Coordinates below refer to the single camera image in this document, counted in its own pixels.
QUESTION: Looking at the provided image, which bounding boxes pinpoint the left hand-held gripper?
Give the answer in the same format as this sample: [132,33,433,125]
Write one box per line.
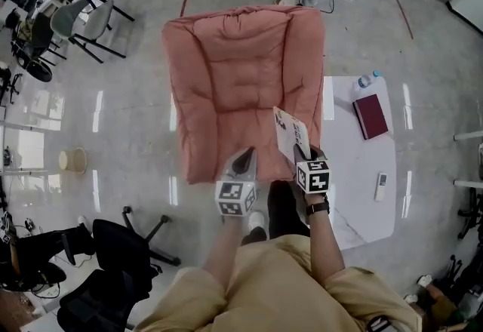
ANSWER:
[214,147,260,218]

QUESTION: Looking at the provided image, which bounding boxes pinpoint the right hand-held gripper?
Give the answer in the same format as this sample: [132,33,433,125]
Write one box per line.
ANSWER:
[293,143,331,196]

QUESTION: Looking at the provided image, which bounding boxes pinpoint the white paperback book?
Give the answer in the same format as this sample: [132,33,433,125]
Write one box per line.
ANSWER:
[272,105,312,162]

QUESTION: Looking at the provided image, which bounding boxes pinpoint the pink cushioned armchair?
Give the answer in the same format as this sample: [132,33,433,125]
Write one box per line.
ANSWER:
[162,4,327,186]

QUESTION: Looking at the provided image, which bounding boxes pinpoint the person's left forearm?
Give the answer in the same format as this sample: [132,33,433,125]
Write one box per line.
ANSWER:
[202,214,245,279]

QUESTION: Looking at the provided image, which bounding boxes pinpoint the person's right forearm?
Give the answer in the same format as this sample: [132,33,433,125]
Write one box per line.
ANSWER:
[303,202,347,283]

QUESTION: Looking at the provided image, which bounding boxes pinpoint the dark red hardcover book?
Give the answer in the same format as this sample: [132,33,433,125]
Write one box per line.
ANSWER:
[352,93,390,141]

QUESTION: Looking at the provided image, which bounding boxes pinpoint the black wristwatch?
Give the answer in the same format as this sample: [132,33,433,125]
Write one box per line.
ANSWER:
[304,196,331,217]

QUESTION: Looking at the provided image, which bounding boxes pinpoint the person's white shoe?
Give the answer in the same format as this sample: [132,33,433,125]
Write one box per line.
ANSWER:
[247,210,267,230]

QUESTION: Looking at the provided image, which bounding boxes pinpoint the person's black trousers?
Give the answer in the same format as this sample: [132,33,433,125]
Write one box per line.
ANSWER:
[266,180,311,240]

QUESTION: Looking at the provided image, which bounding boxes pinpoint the white marble coffee table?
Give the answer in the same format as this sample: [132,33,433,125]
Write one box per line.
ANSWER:
[321,75,398,251]

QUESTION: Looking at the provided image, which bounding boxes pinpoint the white remote control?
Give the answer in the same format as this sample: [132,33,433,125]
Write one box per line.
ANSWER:
[373,171,389,203]

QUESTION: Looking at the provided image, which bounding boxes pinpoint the clear water bottle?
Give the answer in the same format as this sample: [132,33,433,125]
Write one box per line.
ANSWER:
[352,69,383,93]

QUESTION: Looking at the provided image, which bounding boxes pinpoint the person's beige shirt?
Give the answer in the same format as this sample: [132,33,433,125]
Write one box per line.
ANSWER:
[133,233,424,332]

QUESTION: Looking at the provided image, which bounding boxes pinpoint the black swivel office chair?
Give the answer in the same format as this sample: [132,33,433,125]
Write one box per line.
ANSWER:
[91,204,183,302]

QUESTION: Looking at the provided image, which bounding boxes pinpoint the white-legged table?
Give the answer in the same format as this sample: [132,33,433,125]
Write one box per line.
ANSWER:
[453,129,483,189]

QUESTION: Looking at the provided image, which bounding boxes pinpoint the round woven basket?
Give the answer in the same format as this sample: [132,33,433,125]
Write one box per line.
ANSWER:
[57,146,89,175]

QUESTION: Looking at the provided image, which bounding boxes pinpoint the black mesh office chair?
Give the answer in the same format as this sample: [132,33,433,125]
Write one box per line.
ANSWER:
[55,269,152,332]

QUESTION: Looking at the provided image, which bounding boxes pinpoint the grey shell chair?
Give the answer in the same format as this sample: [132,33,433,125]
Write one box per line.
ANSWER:
[49,0,137,64]

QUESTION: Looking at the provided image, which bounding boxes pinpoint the black four-legged chair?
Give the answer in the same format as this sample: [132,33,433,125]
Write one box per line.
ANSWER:
[10,11,68,84]

